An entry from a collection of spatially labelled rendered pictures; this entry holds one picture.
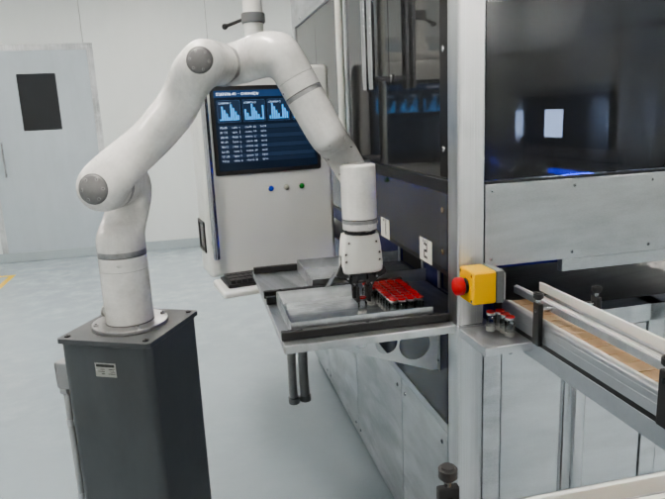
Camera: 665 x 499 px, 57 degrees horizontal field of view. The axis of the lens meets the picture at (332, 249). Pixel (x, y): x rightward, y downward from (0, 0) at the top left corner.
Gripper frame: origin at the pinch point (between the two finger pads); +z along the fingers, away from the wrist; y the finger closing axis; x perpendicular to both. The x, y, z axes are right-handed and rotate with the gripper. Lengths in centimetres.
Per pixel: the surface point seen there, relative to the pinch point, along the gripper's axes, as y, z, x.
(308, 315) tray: 13.0, 5.7, -4.3
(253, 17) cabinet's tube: 12, -78, -90
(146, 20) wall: 70, -144, -540
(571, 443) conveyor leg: -34, 26, 37
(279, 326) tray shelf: 20.9, 5.9, 0.7
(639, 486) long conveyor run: -7, -2, 89
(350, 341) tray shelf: 6.8, 6.6, 14.1
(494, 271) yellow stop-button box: -22.5, -8.9, 24.6
